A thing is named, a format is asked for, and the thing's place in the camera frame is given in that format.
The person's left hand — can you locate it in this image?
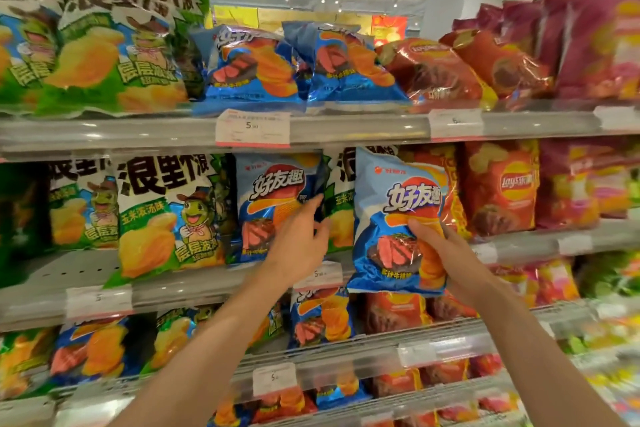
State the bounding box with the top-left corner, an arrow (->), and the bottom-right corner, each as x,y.
263,194 -> 332,288

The person's right hand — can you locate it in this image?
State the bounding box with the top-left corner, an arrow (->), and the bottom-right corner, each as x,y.
407,218 -> 497,308

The blue chip bag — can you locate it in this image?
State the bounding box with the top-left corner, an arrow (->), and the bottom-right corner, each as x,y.
281,20 -> 412,110
235,153 -> 325,263
289,287 -> 357,348
314,373 -> 372,411
346,146 -> 452,296
191,24 -> 307,115
49,316 -> 144,386

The person's right forearm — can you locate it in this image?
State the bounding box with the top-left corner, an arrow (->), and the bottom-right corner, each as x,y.
457,284 -> 628,427

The person's left forearm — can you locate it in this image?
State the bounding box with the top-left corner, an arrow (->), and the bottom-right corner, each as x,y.
107,272 -> 302,427

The white price tag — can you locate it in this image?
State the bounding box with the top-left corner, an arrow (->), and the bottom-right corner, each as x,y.
472,243 -> 499,265
593,105 -> 639,131
295,262 -> 345,291
397,342 -> 439,368
215,108 -> 292,148
65,285 -> 134,321
557,234 -> 595,257
428,108 -> 485,141
252,363 -> 299,398

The orange chip bag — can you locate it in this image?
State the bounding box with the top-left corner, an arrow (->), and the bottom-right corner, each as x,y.
399,143 -> 472,241

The red chip bag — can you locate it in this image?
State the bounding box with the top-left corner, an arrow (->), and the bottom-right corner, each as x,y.
422,358 -> 471,387
461,139 -> 542,238
376,38 -> 498,113
250,387 -> 318,425
429,291 -> 479,323
364,292 -> 434,336
439,28 -> 555,101
372,368 -> 423,398

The pink yellow chip bag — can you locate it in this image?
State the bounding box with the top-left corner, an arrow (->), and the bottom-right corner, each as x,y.
491,261 -> 582,308

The light green chip bag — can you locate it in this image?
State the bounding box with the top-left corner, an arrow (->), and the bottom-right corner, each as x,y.
575,251 -> 640,301

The red poster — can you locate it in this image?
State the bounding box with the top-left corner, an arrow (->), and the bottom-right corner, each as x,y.
370,15 -> 409,45

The yellow hanging sign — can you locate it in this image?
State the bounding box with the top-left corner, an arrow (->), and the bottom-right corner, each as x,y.
211,5 -> 374,35

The row of magenta chip packets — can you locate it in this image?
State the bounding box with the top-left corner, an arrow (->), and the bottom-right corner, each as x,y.
451,0 -> 640,101

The dark green chip bag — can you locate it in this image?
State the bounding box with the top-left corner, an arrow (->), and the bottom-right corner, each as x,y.
0,163 -> 52,288

